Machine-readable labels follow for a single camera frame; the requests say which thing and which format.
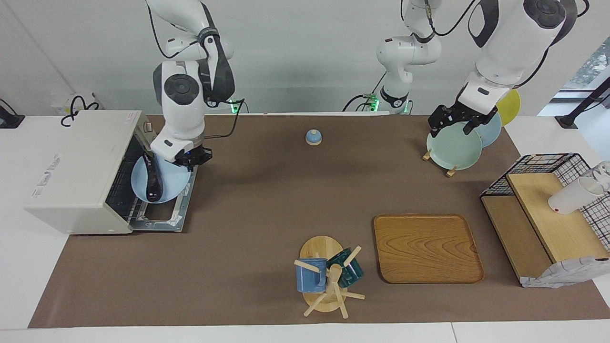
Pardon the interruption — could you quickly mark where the black camera stand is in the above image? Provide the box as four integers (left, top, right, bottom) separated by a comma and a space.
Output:
555, 76, 610, 129

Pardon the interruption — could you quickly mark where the pale green plate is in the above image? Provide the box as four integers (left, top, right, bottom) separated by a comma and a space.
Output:
426, 123, 483, 171

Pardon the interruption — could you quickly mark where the dark purple eggplant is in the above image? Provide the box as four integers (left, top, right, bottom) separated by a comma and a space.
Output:
143, 151, 164, 202

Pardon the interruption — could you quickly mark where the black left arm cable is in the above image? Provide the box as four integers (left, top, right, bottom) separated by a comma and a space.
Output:
400, 0, 477, 39

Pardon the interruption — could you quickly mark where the black base cable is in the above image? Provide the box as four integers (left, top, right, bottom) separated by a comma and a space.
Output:
343, 71, 387, 113

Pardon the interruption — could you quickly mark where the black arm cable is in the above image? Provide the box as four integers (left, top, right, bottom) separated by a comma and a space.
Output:
400, 0, 477, 39
148, 5, 246, 140

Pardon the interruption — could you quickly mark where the white cup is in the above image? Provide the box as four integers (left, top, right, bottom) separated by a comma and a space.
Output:
548, 176, 603, 215

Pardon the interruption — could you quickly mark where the wooden shelf unit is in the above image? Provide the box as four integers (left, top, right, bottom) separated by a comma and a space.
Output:
480, 172, 610, 289

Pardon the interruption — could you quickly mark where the brown table mat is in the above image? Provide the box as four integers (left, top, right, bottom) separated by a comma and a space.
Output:
28, 114, 610, 329

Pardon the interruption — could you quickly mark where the clear glass cup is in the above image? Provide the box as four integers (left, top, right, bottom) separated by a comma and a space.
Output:
593, 161, 610, 191

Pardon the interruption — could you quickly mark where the black desk mount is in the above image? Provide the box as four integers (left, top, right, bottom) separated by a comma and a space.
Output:
0, 99, 25, 129

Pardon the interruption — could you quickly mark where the blue mug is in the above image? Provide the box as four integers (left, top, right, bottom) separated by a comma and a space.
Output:
295, 258, 328, 293

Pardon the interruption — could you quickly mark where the dark green mug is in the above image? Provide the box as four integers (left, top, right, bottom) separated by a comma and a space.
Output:
326, 248, 364, 288

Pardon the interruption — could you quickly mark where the yellow plate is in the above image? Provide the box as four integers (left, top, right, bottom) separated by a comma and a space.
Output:
496, 88, 521, 126

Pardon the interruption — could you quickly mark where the glass oven door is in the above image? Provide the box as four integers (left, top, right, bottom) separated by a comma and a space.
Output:
129, 155, 198, 233

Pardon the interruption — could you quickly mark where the light blue round plate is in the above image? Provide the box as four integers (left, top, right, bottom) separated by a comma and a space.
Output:
131, 153, 191, 204

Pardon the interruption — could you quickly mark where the wooden serving tray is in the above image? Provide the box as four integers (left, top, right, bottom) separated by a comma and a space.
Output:
373, 214, 485, 284

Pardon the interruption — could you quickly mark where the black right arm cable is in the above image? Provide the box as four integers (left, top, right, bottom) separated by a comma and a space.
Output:
148, 5, 246, 140

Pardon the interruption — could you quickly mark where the light blue racked plate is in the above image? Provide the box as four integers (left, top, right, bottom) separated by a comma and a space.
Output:
474, 110, 502, 148

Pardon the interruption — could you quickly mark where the cream toaster oven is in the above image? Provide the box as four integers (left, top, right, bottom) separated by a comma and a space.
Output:
24, 111, 160, 235

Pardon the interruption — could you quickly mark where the wooden dish rack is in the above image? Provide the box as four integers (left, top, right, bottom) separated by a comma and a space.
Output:
423, 149, 458, 178

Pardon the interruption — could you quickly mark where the black wire mesh panel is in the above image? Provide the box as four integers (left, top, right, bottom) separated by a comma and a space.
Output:
480, 152, 610, 239

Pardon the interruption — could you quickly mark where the wooden mug tree stand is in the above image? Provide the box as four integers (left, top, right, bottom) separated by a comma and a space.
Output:
294, 236, 366, 319

